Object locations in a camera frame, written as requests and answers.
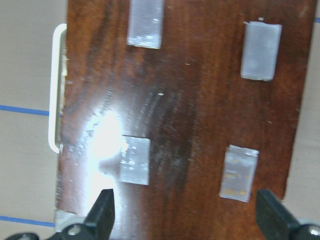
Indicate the dark wooden drawer box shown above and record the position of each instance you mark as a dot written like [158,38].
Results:
[189,99]

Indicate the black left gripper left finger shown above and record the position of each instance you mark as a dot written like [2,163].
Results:
[97,225]

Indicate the white drawer handle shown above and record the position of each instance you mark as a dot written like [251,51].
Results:
[57,51]

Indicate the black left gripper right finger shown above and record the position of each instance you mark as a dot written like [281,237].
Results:
[277,223]

